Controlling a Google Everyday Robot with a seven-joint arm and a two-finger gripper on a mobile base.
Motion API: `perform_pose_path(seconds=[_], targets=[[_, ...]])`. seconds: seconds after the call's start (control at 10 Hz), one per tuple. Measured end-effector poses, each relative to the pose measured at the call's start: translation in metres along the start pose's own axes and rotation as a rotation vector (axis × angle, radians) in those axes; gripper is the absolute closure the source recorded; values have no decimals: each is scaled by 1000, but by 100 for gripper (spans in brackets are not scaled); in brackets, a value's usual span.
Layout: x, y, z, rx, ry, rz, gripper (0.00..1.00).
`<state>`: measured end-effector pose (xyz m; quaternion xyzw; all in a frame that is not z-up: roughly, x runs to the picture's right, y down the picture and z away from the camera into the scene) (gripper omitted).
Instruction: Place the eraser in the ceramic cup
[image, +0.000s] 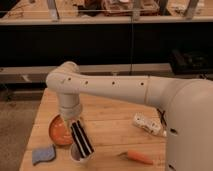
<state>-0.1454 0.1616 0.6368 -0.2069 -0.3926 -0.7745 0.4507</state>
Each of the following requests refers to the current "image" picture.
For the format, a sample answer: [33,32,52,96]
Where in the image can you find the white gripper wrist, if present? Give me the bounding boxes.
[59,104,94,158]

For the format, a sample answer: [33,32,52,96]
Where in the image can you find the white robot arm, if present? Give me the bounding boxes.
[46,61,213,171]

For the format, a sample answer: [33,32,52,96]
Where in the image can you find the blue sponge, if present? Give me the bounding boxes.
[32,145,56,165]

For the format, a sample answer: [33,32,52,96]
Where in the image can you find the orange toy carrot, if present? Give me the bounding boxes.
[119,150,153,165]

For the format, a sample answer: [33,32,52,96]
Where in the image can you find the crumpled white wrapper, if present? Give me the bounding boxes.
[133,113,161,135]

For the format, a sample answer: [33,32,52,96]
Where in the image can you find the dark equipment on shelf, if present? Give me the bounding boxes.
[169,49,213,75]

